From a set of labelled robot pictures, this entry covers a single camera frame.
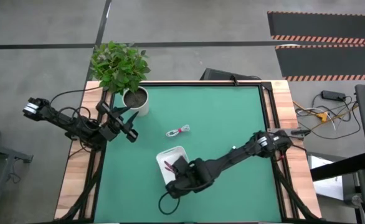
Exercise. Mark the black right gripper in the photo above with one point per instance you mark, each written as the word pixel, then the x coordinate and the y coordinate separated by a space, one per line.
pixel 195 175

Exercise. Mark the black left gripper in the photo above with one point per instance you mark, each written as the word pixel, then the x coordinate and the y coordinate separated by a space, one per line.
pixel 115 127

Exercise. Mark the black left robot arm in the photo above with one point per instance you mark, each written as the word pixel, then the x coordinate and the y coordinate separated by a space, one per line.
pixel 61 118

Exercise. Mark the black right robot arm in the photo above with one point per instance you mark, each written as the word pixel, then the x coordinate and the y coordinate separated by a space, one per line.
pixel 232 157

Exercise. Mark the white plant pot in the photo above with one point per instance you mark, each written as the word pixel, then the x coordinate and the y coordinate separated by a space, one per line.
pixel 140 110

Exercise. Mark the white plastic tray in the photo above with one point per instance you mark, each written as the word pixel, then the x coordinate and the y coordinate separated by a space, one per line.
pixel 170 154

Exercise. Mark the green table mat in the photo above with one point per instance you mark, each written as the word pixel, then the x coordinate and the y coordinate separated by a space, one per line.
pixel 232 199

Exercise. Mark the green leafy plant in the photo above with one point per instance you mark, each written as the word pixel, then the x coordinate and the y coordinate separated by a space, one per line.
pixel 120 65

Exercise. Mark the white sheet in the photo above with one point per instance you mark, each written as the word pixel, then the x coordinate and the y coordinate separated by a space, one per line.
pixel 329 183

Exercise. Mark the black beam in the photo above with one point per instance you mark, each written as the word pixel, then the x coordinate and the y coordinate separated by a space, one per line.
pixel 341 166

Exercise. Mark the black power adapter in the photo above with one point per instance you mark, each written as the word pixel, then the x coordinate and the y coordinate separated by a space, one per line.
pixel 333 95

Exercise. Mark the black floor mat striped edge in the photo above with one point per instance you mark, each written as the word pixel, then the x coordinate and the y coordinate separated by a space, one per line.
pixel 329 60
pixel 325 25

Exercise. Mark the black aluminium table frame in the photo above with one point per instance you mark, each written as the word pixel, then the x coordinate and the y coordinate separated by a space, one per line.
pixel 273 102

